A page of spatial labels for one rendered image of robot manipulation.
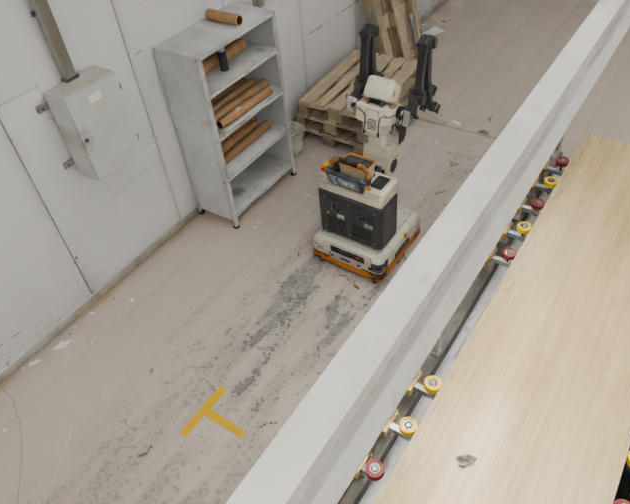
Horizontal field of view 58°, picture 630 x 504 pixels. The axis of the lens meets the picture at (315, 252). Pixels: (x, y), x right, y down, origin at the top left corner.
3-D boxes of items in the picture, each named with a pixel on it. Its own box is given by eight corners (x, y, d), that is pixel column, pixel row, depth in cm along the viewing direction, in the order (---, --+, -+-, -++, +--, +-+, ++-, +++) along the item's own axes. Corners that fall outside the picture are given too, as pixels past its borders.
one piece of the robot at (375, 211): (380, 265, 423) (381, 175, 365) (320, 240, 447) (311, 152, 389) (402, 238, 442) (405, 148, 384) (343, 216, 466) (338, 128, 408)
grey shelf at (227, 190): (199, 213, 511) (151, 47, 403) (259, 161, 561) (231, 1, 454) (237, 229, 491) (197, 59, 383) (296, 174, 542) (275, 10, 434)
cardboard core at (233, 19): (204, 10, 424) (234, 16, 411) (211, 6, 428) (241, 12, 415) (206, 21, 429) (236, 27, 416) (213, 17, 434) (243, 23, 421)
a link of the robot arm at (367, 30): (356, 26, 379) (369, 28, 374) (366, 21, 388) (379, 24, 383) (353, 90, 406) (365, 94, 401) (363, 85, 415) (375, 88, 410)
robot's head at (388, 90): (388, 101, 375) (395, 79, 373) (360, 94, 384) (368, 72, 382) (395, 107, 387) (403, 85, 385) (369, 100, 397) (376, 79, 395)
